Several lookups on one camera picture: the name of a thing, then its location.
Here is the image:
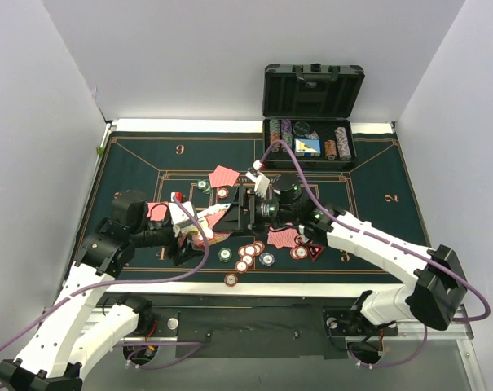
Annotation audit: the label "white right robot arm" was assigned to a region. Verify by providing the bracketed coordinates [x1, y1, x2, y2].
[212, 174, 468, 333]

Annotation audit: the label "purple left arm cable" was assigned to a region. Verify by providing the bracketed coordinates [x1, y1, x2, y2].
[0, 199, 211, 386]

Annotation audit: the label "black poker chip case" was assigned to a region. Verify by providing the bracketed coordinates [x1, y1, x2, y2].
[262, 64, 365, 170]

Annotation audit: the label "green poker chip stack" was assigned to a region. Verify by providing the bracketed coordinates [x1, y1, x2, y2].
[218, 248, 233, 263]

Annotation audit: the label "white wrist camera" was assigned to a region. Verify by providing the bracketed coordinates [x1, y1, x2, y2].
[169, 201, 196, 236]
[245, 160, 270, 199]

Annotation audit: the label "green orange chip row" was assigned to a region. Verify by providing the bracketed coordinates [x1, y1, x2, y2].
[269, 119, 280, 153]

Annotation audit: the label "moved red chip group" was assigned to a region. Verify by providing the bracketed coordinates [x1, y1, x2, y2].
[290, 245, 309, 260]

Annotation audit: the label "green chips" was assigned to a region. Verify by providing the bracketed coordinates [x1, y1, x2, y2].
[196, 179, 213, 194]

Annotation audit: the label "aluminium front rail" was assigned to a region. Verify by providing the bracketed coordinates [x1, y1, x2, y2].
[33, 303, 474, 342]

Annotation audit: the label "orange chip row in case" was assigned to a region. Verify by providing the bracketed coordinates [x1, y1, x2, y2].
[324, 139, 337, 160]

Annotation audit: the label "red playing card deck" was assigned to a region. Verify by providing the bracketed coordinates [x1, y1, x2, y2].
[188, 204, 231, 248]

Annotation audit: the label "red poker chip stack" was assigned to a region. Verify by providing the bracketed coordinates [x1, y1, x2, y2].
[238, 240, 266, 270]

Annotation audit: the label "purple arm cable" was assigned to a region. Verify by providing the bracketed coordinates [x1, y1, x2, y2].
[0, 199, 211, 386]
[260, 139, 491, 370]

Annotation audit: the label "black dealer button in case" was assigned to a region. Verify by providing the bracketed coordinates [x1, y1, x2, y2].
[293, 121, 310, 137]

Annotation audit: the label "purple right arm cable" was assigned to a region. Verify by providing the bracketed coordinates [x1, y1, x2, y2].
[260, 139, 491, 370]

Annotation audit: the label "blue boxed card deck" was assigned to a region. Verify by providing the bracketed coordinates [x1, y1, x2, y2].
[293, 138, 321, 157]

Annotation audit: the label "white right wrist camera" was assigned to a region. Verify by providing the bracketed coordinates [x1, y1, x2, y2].
[245, 160, 270, 199]

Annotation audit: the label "dark green poker table mat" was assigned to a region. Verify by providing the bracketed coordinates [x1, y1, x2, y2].
[77, 132, 429, 284]

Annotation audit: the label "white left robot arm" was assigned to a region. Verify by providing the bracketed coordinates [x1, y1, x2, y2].
[0, 191, 205, 390]

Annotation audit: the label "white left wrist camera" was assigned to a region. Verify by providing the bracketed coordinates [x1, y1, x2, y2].
[169, 201, 196, 236]

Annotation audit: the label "purple chip row in case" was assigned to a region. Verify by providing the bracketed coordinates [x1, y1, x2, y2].
[334, 127, 352, 161]

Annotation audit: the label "blue poker chip stack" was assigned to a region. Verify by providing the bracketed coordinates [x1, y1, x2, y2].
[259, 253, 275, 266]

